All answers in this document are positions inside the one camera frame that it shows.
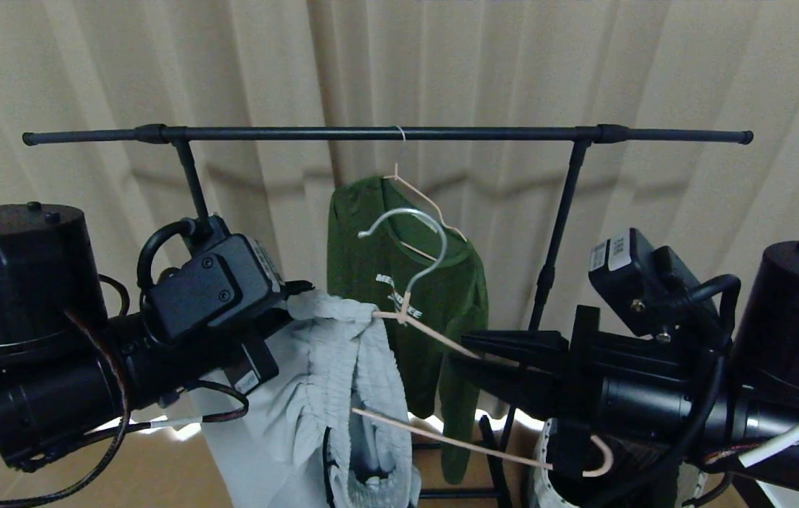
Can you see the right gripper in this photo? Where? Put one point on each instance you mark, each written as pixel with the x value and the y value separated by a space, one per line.
pixel 639 402

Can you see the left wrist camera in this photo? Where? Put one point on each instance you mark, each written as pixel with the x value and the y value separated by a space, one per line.
pixel 209 289

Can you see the pink clothes hanger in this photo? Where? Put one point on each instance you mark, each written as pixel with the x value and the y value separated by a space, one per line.
pixel 441 339
pixel 427 204

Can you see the beige curtain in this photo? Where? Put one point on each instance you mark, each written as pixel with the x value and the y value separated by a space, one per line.
pixel 582 56

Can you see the pale grey garment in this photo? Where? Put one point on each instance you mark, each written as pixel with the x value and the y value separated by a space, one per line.
pixel 265 437

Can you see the white laundry basket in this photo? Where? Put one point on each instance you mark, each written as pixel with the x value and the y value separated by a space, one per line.
pixel 537 487

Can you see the black clothes rack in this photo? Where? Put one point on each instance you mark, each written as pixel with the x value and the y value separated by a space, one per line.
pixel 300 132

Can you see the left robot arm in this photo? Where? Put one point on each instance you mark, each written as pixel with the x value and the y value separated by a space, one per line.
pixel 18 282

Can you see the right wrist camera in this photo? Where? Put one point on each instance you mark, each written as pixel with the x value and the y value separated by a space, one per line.
pixel 632 282

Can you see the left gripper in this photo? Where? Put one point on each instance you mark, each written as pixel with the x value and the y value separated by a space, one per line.
pixel 159 374

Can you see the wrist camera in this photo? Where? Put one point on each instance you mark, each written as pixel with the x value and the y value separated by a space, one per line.
pixel 209 289
pixel 632 282

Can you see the green long-sleeved shirt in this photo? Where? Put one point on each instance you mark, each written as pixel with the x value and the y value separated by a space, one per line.
pixel 371 247

